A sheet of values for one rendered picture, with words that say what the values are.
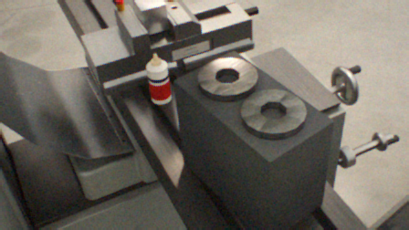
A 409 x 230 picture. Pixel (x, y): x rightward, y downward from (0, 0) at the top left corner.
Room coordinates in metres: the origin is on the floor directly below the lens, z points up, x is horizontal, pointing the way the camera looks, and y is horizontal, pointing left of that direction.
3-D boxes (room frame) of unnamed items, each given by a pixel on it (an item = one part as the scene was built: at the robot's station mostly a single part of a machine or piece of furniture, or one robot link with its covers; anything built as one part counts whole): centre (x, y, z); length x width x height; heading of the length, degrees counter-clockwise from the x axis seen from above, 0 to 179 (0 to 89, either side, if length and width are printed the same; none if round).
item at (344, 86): (1.15, -0.36, 0.62); 0.16 x 0.12 x 0.12; 113
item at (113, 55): (0.97, 0.07, 0.97); 0.35 x 0.15 x 0.11; 111
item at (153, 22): (0.96, 0.10, 1.03); 0.06 x 0.05 x 0.06; 21
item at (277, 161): (0.58, -0.06, 1.02); 0.22 x 0.12 x 0.20; 34
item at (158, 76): (0.82, 0.09, 0.97); 0.04 x 0.04 x 0.11
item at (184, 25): (0.98, 0.05, 1.01); 0.12 x 0.06 x 0.04; 21
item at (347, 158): (1.03, -0.44, 0.50); 0.22 x 0.06 x 0.06; 113
